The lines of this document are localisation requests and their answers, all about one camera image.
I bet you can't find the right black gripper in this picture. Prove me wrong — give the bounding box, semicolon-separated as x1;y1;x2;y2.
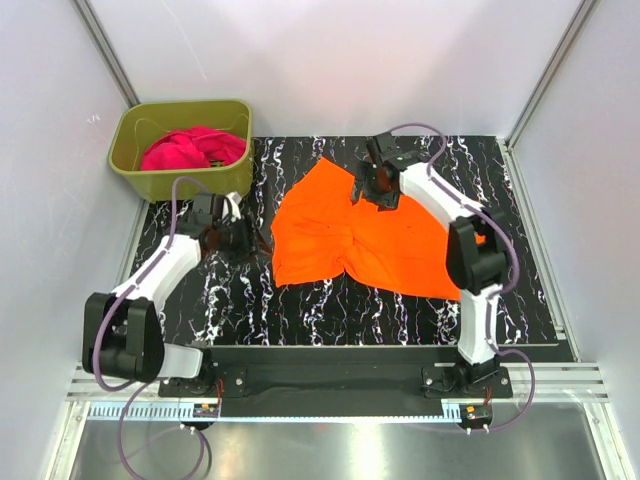
349;161;399;213

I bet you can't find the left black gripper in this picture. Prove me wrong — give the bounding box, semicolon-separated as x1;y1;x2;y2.
214;213;273;266

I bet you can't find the orange t shirt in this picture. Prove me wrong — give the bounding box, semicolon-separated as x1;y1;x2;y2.
271;158;461;301

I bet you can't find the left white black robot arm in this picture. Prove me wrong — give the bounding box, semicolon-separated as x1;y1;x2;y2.
82;192;271;396

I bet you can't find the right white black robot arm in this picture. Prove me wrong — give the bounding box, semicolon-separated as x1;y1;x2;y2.
351;132;519;398

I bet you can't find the magenta pink t shirt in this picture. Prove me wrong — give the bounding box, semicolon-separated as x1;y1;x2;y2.
140;127;247;171

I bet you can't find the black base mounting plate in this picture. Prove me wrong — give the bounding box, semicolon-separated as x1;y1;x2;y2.
131;346;534;422

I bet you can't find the left orange connector box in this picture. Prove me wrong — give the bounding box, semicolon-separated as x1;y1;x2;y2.
193;402;221;418

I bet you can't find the orange connector box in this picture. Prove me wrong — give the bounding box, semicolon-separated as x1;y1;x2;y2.
193;402;221;418
463;404;493;422

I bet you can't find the olive green plastic bin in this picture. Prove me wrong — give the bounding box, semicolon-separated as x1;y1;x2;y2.
108;100;253;203

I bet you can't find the right orange connector box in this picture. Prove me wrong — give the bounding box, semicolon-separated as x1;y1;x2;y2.
463;404;493;422

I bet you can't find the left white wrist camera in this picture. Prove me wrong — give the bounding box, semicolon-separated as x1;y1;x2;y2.
222;192;242;222

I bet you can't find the aluminium frame rail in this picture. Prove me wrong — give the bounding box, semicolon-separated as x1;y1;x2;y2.
66;362;608;423

